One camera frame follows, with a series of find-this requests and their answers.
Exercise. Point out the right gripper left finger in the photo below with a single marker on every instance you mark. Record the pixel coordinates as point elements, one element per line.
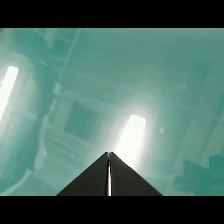
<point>91,181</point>

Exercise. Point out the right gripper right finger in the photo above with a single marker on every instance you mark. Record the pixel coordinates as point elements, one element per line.
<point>128,182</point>

